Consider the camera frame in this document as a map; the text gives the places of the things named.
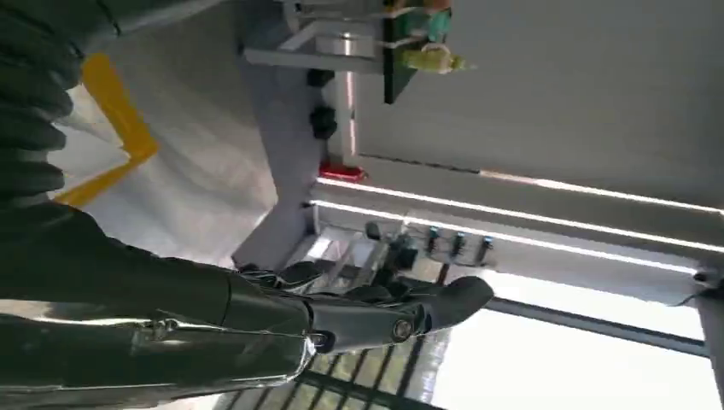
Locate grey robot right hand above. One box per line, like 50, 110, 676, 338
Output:
0, 201, 496, 410

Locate red block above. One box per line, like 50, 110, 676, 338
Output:
318, 162, 369, 184

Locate black round knob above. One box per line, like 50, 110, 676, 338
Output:
309, 106, 339, 141
307, 67, 336, 89

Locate black shelf board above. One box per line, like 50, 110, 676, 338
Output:
382, 0, 423, 106

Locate yellow green toy figure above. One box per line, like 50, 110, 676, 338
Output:
402, 44, 476, 76

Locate teal toy figure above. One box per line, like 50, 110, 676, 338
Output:
395, 6, 453, 44

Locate white lit display counter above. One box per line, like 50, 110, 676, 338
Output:
302, 152, 724, 307

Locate black metal bar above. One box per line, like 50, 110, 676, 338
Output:
483, 296, 711, 359

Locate metal wire grid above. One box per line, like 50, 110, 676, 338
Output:
223, 331, 453, 410

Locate white metal frame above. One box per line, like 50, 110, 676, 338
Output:
242, 22, 386, 74

